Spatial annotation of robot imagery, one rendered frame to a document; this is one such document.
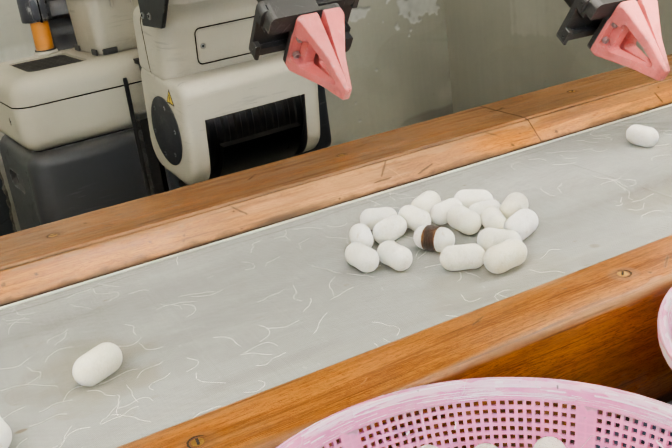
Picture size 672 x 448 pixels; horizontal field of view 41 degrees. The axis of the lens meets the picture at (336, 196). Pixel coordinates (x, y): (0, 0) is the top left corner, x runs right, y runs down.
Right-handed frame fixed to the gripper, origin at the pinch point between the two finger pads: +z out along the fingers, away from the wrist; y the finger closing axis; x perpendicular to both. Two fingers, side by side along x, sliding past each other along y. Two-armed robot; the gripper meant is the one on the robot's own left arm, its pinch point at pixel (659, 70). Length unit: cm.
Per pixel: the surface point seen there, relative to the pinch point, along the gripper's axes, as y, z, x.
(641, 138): -0.1, 2.9, 7.0
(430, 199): -25.7, 2.9, 6.9
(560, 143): -3.8, -2.5, 13.0
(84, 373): -59, 11, 1
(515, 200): -21.3, 7.6, 2.5
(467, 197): -23.0, 4.3, 5.7
